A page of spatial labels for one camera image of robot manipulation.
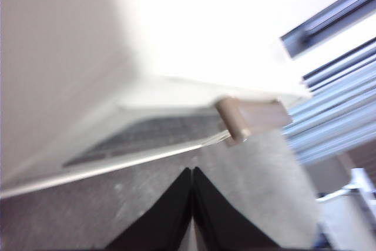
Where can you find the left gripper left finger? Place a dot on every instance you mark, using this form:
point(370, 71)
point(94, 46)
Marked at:
point(164, 221)

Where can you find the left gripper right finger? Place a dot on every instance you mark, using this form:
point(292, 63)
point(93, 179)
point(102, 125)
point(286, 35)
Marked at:
point(223, 221)

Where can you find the pale blue slatted panel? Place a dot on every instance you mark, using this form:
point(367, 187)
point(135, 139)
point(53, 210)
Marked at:
point(332, 115)

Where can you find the white background frame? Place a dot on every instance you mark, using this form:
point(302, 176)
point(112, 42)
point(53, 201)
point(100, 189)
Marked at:
point(358, 186)

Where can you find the grey metal frame bar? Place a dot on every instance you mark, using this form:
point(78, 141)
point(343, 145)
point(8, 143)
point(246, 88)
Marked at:
point(329, 21)

